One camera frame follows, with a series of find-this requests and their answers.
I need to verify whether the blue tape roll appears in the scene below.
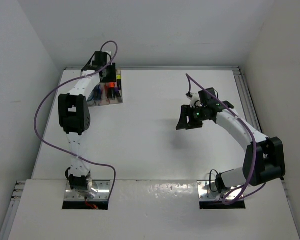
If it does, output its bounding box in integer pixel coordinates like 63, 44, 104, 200
87, 93, 95, 106

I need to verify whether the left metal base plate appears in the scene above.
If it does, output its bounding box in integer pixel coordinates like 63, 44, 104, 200
63, 180, 111, 202

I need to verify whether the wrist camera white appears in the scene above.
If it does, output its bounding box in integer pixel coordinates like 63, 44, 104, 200
105, 51, 112, 60
186, 92, 202, 108

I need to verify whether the clear acrylic organizer tray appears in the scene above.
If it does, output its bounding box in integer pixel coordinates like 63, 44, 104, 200
89, 68, 124, 107

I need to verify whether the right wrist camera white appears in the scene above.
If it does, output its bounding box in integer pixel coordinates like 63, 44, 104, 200
186, 92, 202, 108

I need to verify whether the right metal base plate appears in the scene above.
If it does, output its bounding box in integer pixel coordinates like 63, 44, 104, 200
197, 180, 241, 203

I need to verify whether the blue refill pen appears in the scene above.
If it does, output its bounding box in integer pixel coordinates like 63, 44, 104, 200
94, 85, 100, 101

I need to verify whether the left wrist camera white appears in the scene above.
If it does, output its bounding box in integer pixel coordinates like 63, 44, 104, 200
105, 51, 112, 60

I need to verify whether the red gel pen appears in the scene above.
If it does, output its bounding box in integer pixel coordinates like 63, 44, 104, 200
104, 83, 108, 99

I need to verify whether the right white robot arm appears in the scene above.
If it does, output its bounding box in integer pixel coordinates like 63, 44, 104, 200
176, 88, 286, 194

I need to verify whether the purple cable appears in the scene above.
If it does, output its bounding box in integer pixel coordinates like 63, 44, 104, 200
33, 40, 119, 200
185, 73, 268, 206

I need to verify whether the blue capped pen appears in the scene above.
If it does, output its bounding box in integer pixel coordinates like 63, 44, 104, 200
97, 85, 103, 101

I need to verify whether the metal base plate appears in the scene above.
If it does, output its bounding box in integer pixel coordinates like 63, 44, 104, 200
63, 180, 111, 202
197, 180, 241, 203

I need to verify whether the orange highlighter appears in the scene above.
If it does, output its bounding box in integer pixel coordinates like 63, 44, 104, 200
107, 82, 115, 99

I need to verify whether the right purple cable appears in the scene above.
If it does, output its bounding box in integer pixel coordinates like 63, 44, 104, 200
185, 73, 268, 206

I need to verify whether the purple highlighter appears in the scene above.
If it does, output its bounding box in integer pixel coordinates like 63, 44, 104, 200
114, 87, 121, 99

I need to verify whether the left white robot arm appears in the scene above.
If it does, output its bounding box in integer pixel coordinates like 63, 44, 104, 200
58, 51, 112, 193

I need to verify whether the yellow highlighter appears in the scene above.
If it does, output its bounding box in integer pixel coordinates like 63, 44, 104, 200
116, 71, 122, 90

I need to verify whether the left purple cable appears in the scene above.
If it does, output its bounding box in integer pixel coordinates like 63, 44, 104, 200
33, 40, 119, 200

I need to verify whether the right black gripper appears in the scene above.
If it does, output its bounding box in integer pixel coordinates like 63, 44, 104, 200
176, 104, 208, 130

